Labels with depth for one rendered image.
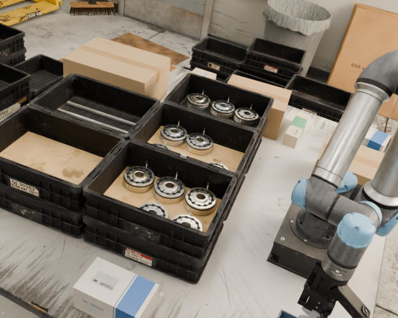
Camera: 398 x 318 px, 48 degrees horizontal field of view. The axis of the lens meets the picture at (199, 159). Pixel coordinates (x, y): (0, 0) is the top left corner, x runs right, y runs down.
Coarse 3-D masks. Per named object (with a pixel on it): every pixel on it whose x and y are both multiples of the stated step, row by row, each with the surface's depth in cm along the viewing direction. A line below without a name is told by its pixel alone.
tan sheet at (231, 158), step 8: (160, 128) 178; (152, 136) 173; (184, 144) 172; (216, 144) 175; (184, 152) 168; (216, 152) 171; (224, 152) 172; (232, 152) 173; (240, 152) 173; (208, 160) 166; (216, 160) 167; (224, 160) 168; (232, 160) 168; (240, 160) 169; (232, 168) 164
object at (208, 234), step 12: (144, 144) 151; (204, 168) 146; (84, 192) 129; (96, 192) 129; (228, 192) 138; (108, 204) 128; (120, 204) 127; (144, 216) 126; (156, 216) 125; (216, 216) 131; (168, 228) 125; (180, 228) 124; (192, 228) 123; (204, 240) 123
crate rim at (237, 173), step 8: (160, 104) 173; (168, 104) 174; (152, 112) 168; (192, 112) 172; (144, 120) 163; (216, 120) 170; (136, 128) 158; (240, 128) 169; (248, 128) 169; (256, 136) 166; (152, 144) 152; (168, 152) 150; (176, 152) 150; (248, 152) 157; (192, 160) 148; (200, 160) 149; (216, 168) 147; (224, 168) 147; (240, 168) 148
